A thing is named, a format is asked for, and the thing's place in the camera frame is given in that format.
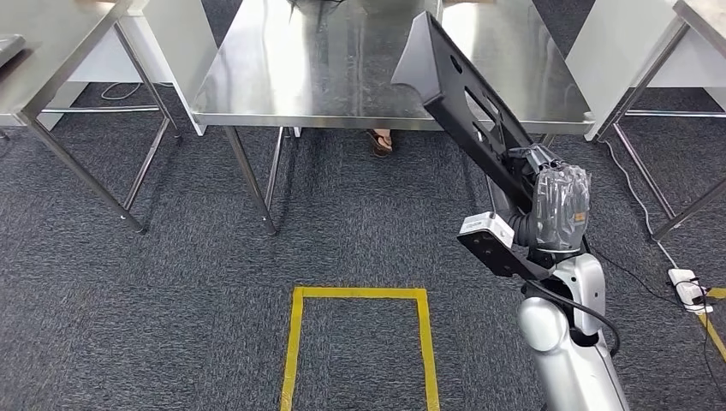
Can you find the steel workbench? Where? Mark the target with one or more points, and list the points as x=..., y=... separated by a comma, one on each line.
x=709, y=22
x=317, y=68
x=57, y=34

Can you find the yellow floor tape square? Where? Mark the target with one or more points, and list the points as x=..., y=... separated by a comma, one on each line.
x=363, y=293
x=712, y=334

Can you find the white power strip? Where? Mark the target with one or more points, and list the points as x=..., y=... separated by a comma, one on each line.
x=683, y=283

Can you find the black plastic plate frame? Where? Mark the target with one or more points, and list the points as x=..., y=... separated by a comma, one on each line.
x=437, y=74

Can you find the dark grey flat object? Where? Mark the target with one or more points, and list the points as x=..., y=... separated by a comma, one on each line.
x=11, y=48

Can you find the person's foot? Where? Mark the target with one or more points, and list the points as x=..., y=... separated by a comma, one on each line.
x=381, y=143

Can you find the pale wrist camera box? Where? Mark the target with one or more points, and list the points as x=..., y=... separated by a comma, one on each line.
x=486, y=226

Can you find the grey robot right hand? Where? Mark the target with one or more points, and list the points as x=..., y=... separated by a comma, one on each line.
x=561, y=210

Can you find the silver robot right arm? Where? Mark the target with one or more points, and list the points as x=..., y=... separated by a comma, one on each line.
x=544, y=334

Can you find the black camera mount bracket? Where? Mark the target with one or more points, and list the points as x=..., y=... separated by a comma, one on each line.
x=493, y=255

